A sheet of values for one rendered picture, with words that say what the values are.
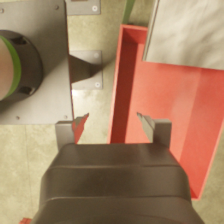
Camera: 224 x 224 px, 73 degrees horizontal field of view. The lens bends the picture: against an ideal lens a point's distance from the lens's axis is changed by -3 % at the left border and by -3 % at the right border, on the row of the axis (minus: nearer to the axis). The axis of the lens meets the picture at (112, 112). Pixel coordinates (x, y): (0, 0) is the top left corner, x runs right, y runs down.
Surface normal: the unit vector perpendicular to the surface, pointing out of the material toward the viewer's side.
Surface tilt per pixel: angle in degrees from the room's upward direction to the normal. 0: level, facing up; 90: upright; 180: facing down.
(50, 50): 0
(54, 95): 0
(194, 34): 30
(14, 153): 0
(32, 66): 69
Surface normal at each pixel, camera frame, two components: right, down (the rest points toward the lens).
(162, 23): -0.04, 0.69
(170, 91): 0.00, 0.25
